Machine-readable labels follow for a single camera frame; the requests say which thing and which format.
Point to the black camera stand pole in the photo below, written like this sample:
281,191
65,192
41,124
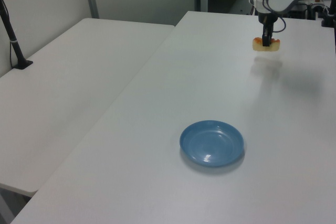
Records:
13,43

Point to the black electronics box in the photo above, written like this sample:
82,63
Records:
299,11

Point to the blue round plate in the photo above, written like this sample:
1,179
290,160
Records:
210,148

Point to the black table clamp mount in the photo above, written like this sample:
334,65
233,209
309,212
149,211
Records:
328,19

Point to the bread with orange topping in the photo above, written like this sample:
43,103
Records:
258,46

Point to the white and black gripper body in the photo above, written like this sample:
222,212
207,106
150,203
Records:
263,15

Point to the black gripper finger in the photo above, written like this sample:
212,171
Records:
271,30
266,40

